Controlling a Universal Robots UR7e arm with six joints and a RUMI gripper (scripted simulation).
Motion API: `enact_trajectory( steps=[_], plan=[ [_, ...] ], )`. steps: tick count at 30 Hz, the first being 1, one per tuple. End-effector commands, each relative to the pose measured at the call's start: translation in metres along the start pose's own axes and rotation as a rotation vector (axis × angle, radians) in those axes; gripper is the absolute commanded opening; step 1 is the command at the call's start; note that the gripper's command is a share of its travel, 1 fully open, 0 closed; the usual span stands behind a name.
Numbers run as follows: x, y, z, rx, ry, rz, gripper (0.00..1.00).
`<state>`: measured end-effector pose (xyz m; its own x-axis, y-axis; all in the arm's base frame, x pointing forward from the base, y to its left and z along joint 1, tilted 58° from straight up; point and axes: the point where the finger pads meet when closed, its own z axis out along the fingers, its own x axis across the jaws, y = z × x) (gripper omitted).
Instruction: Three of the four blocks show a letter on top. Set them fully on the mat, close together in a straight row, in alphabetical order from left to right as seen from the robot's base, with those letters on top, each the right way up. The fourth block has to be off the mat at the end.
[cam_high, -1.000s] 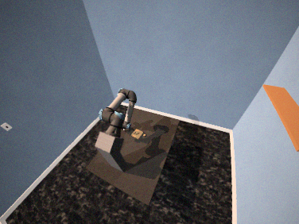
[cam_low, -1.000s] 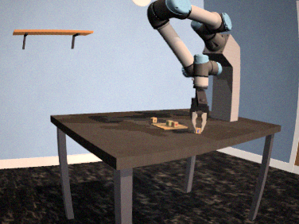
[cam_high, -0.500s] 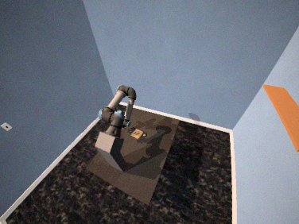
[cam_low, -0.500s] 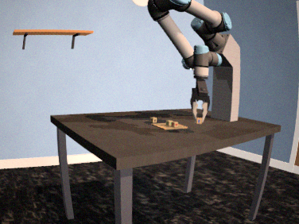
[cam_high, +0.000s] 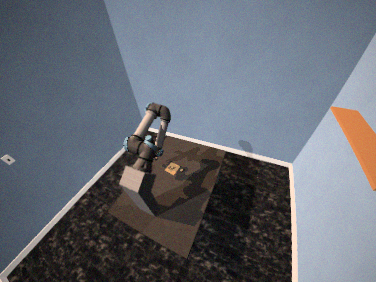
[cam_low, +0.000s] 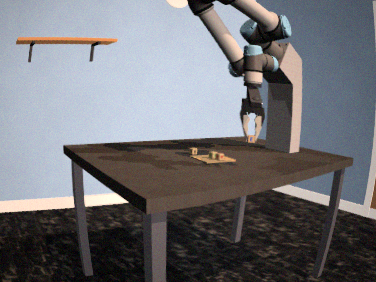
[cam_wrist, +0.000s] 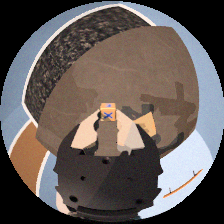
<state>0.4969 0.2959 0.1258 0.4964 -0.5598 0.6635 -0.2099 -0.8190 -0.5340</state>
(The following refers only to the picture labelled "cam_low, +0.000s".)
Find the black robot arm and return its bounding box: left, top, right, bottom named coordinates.
left=187, top=0, right=291, bottom=108

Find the orange square mat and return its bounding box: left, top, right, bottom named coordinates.
left=190, top=155, right=236, bottom=163

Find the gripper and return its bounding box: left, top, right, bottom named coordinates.
left=240, top=82, right=265, bottom=142

